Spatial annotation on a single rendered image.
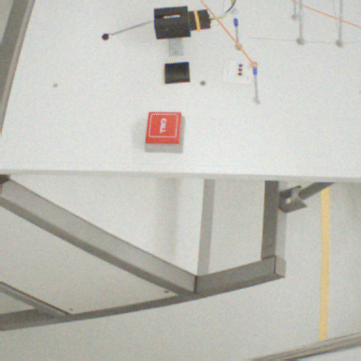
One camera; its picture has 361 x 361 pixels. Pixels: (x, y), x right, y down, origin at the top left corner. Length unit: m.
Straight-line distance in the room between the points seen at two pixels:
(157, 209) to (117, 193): 0.11
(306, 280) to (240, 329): 0.54
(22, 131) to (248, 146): 0.37
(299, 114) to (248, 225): 2.06
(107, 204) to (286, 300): 1.95
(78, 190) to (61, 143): 0.25
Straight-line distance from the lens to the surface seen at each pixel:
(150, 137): 1.37
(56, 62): 1.52
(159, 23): 1.42
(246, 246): 3.42
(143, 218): 1.78
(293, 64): 1.48
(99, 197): 1.71
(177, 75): 1.45
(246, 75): 1.46
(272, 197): 1.81
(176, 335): 3.02
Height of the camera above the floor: 1.95
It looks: 38 degrees down
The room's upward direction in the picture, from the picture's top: 72 degrees clockwise
